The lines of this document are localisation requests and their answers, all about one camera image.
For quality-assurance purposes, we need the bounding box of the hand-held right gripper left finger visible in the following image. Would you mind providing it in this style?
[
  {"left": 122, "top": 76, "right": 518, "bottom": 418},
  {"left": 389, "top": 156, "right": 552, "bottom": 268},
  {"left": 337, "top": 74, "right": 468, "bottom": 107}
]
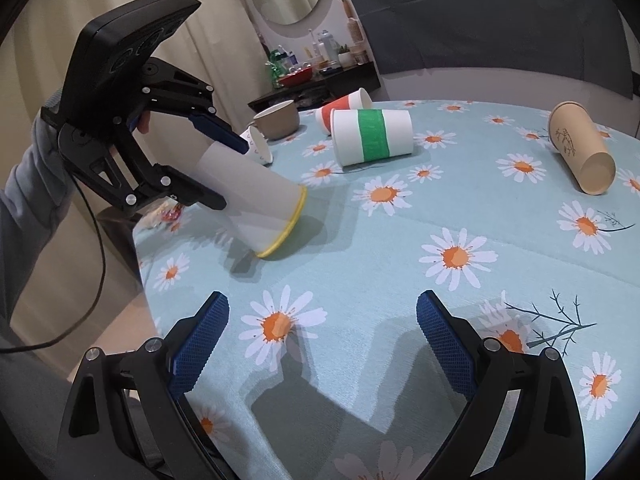
[{"left": 56, "top": 291, "right": 236, "bottom": 480}]

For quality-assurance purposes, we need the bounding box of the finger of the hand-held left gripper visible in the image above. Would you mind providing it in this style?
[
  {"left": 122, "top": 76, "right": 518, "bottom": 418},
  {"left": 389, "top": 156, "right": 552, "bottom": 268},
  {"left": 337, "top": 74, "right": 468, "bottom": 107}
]
[
  {"left": 134, "top": 57, "right": 250, "bottom": 156},
  {"left": 57, "top": 117, "right": 229, "bottom": 219}
]

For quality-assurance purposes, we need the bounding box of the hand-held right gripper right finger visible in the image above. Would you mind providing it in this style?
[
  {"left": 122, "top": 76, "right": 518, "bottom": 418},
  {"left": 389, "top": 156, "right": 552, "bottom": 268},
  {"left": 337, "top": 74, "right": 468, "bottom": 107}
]
[{"left": 416, "top": 290, "right": 586, "bottom": 480}]

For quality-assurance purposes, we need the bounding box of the white cup with yellow rim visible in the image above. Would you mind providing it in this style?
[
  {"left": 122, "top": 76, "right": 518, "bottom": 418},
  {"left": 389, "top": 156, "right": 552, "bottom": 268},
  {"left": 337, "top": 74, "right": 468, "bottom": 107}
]
[{"left": 195, "top": 141, "right": 307, "bottom": 259}]

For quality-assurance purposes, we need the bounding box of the person's left forearm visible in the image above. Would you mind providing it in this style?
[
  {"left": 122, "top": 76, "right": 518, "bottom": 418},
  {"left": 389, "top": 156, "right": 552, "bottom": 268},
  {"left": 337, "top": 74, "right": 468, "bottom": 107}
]
[{"left": 0, "top": 87, "right": 101, "bottom": 323}]

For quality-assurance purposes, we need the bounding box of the small white printed cup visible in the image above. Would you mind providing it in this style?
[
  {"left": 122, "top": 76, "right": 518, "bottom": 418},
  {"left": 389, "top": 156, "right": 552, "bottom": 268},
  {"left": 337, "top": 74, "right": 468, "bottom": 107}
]
[{"left": 246, "top": 126, "right": 275, "bottom": 167}]

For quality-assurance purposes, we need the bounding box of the orange paper cup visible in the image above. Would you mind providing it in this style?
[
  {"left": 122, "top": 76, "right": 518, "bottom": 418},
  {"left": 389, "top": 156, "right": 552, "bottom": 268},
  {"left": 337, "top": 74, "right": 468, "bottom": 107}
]
[{"left": 315, "top": 88, "right": 373, "bottom": 136}]

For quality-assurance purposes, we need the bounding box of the white cup with green band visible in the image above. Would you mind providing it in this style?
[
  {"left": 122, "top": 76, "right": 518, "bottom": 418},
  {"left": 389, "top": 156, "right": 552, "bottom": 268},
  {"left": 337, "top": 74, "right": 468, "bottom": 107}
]
[{"left": 330, "top": 108, "right": 414, "bottom": 168}]

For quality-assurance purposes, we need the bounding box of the brown paper cup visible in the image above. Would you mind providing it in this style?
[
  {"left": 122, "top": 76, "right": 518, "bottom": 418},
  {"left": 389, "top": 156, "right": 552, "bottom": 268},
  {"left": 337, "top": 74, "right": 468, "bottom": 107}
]
[{"left": 547, "top": 101, "right": 617, "bottom": 196}]

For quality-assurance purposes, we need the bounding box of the small red white wrapper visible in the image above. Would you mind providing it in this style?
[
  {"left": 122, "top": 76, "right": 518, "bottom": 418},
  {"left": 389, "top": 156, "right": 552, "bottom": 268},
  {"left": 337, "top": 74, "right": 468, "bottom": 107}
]
[{"left": 142, "top": 200, "right": 183, "bottom": 231}]

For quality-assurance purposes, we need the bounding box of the brown paper bowl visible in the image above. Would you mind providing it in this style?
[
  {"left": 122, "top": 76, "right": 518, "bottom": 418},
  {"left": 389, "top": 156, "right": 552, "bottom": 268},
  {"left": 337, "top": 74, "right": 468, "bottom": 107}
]
[{"left": 252, "top": 100, "right": 301, "bottom": 141}]

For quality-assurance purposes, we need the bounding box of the green bottle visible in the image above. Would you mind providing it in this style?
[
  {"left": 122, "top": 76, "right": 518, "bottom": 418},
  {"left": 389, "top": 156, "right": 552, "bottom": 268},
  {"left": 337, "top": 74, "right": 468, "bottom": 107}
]
[{"left": 265, "top": 47, "right": 286, "bottom": 87}]

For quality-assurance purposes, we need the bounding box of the red bowl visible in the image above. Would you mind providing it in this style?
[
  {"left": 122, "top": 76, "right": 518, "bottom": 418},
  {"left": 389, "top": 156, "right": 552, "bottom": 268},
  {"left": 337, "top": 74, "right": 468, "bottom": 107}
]
[{"left": 276, "top": 66, "right": 315, "bottom": 88}]

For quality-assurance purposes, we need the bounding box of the beige curtain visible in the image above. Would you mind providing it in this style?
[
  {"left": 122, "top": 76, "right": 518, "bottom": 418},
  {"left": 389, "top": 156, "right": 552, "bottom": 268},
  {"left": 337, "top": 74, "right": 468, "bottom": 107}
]
[{"left": 0, "top": 0, "right": 266, "bottom": 376}]

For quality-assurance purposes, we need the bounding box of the daisy print tablecloth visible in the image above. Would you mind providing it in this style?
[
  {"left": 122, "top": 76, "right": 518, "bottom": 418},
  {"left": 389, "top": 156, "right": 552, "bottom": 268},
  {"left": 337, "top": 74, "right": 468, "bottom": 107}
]
[{"left": 132, "top": 97, "right": 640, "bottom": 480}]

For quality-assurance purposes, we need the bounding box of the grey bottle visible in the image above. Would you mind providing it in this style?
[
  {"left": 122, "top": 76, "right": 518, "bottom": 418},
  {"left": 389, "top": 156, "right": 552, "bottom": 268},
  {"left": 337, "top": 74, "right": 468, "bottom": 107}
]
[{"left": 317, "top": 30, "right": 336, "bottom": 63}]

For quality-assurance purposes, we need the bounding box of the dark vanity shelf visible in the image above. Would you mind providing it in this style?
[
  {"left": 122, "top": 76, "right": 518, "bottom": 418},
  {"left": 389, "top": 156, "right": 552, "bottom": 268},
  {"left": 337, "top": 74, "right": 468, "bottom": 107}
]
[{"left": 248, "top": 62, "right": 383, "bottom": 111}]

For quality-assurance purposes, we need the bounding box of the black cable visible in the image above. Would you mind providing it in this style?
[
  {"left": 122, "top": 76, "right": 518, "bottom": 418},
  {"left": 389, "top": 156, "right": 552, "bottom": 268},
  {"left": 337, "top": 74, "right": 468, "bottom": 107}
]
[{"left": 0, "top": 167, "right": 106, "bottom": 353}]

